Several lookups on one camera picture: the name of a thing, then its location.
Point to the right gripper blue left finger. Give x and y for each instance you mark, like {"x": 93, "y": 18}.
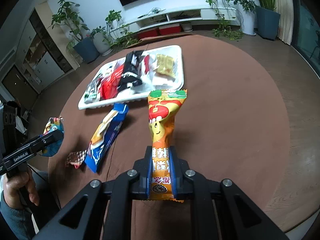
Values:
{"x": 148, "y": 156}

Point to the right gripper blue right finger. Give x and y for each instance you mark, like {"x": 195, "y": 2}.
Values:
{"x": 173, "y": 172}

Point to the light blue panda snack bag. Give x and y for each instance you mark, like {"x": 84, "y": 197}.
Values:
{"x": 53, "y": 136}

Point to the brown chocolate wafer packet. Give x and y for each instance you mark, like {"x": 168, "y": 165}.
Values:
{"x": 75, "y": 159}

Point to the blue biscuit packet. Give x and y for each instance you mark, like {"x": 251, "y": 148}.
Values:
{"x": 104, "y": 136}

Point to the orange snack bar packet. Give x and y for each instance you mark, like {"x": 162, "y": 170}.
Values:
{"x": 163, "y": 105}

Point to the green-edged seeds bag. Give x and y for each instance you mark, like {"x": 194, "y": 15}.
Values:
{"x": 92, "y": 92}

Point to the black snack bag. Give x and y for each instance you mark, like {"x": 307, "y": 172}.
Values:
{"x": 130, "y": 76}

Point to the gold snack packet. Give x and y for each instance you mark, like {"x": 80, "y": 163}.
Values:
{"x": 165, "y": 65}

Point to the white red grey snack bag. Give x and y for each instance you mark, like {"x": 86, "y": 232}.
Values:
{"x": 147, "y": 69}

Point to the person's left hand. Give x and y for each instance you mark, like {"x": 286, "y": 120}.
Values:
{"x": 12, "y": 185}

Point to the wooden display cabinet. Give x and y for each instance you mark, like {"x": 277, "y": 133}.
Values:
{"x": 41, "y": 59}

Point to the left plant in blue pot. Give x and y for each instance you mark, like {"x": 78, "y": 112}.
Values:
{"x": 68, "y": 16}

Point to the red storage box left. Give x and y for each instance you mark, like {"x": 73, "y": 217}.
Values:
{"x": 148, "y": 33}

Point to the red storage box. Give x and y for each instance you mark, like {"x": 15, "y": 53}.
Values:
{"x": 170, "y": 29}
{"x": 148, "y": 33}

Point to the red storage box right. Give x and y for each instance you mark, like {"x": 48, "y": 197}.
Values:
{"x": 170, "y": 29}

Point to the left plant in white pot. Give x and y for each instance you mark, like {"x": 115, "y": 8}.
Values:
{"x": 115, "y": 34}

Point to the plant in white pot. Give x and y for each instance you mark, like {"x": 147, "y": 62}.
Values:
{"x": 115, "y": 34}
{"x": 225, "y": 28}

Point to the white tv console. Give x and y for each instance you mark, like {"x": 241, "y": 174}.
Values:
{"x": 182, "y": 15}

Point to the tall plant in blue pot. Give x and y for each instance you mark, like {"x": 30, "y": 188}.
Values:
{"x": 260, "y": 14}

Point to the glass sliding door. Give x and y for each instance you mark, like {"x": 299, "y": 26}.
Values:
{"x": 306, "y": 35}

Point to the beige curtain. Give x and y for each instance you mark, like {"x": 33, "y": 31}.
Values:
{"x": 286, "y": 10}

